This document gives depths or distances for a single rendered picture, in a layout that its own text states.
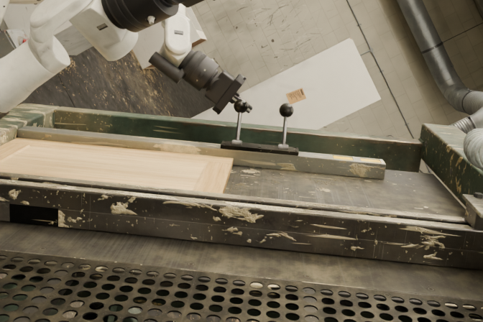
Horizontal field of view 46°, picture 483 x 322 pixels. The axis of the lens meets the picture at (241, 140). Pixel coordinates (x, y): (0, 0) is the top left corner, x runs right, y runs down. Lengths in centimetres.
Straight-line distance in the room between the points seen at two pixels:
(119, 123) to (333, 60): 338
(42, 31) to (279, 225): 48
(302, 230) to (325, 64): 400
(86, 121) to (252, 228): 91
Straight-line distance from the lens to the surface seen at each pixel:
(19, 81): 91
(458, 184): 142
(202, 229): 98
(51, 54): 89
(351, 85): 494
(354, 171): 147
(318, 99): 493
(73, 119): 178
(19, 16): 390
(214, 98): 151
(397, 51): 942
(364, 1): 941
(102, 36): 88
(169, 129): 171
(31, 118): 167
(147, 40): 635
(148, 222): 99
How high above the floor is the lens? 165
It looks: 10 degrees down
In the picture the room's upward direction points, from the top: 64 degrees clockwise
